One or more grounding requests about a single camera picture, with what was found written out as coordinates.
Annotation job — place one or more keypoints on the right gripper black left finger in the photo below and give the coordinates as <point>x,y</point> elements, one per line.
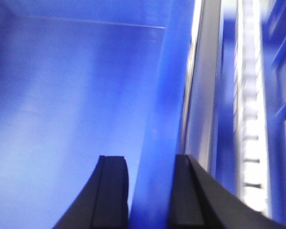
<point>102,203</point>

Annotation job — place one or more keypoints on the ribbed blue plastic crate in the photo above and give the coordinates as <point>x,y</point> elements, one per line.
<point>274,50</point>

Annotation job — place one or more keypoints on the large blue plastic bin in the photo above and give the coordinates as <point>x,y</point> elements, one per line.
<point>85,78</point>

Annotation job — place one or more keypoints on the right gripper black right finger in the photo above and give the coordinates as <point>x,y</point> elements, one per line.
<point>198,201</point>

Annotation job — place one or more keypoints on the white roller track strip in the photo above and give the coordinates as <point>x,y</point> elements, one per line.
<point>250,130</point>

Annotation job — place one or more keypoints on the steel shelf divider rail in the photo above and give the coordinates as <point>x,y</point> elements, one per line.
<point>203,70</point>

